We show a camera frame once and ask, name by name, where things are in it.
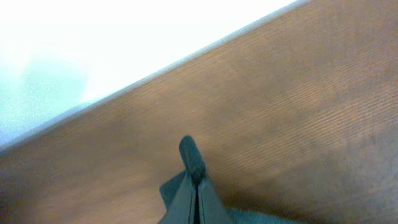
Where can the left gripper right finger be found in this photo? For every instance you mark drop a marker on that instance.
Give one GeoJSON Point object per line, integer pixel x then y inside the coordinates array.
{"type": "Point", "coordinates": [207, 206]}

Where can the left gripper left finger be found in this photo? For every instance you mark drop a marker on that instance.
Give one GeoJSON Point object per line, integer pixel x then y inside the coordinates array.
{"type": "Point", "coordinates": [179, 197]}

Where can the dark green Nike t-shirt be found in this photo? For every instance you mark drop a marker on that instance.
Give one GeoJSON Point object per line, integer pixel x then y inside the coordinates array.
{"type": "Point", "coordinates": [252, 217]}

